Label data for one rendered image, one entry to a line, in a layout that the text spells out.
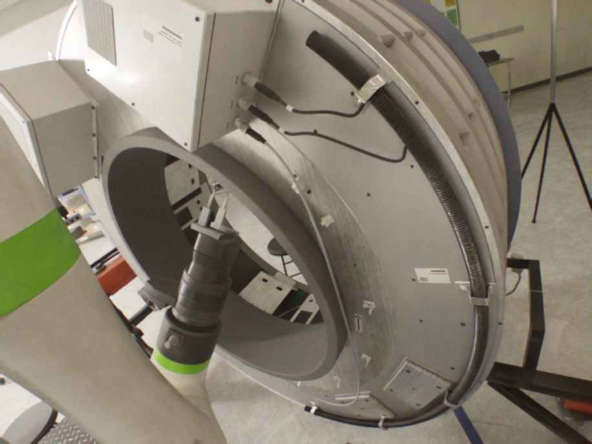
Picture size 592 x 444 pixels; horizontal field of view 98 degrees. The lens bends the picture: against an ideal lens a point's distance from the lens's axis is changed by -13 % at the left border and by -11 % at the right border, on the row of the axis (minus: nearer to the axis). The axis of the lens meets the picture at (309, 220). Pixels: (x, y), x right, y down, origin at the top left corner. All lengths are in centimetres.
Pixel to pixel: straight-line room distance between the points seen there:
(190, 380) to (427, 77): 58
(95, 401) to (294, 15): 46
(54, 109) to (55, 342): 68
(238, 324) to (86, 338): 94
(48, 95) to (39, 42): 617
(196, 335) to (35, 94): 70
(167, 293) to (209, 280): 8
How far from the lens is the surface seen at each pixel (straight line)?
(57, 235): 29
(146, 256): 120
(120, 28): 47
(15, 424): 247
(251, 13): 40
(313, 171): 46
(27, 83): 96
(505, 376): 109
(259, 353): 112
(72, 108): 91
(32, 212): 28
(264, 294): 132
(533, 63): 824
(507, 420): 176
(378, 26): 50
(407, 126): 36
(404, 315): 59
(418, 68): 49
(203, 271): 45
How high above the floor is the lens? 157
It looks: 27 degrees down
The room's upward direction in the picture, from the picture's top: 18 degrees counter-clockwise
